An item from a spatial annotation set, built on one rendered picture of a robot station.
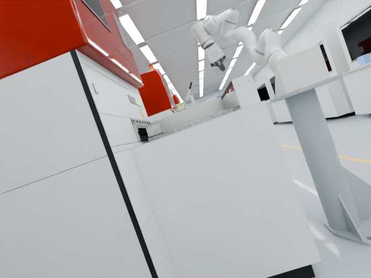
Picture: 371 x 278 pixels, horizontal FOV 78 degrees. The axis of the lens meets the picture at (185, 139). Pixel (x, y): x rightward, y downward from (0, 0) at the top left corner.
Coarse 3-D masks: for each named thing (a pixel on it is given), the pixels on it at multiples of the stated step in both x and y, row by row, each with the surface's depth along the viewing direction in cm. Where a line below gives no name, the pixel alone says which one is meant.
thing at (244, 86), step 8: (232, 80) 105; (240, 80) 105; (248, 80) 104; (240, 88) 105; (248, 88) 104; (240, 96) 105; (248, 96) 105; (256, 96) 104; (240, 104) 105; (248, 104) 105
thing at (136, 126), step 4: (132, 124) 120; (136, 124) 123; (140, 124) 131; (144, 124) 140; (136, 128) 120; (140, 128) 129; (144, 128) 137; (136, 132) 119; (140, 136) 122; (144, 136) 130; (148, 136) 139; (140, 140) 120
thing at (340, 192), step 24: (288, 96) 120; (312, 96) 122; (312, 120) 122; (312, 144) 124; (312, 168) 128; (336, 168) 122; (336, 192) 123; (360, 192) 127; (336, 216) 125; (360, 216) 128; (360, 240) 113
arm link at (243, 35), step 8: (224, 24) 174; (232, 24) 171; (224, 32) 175; (232, 32) 170; (240, 32) 163; (248, 32) 160; (224, 40) 179; (232, 40) 178; (240, 40) 165; (248, 40) 159; (256, 40) 162; (248, 48) 160; (256, 56) 155; (256, 64) 160; (264, 64) 158
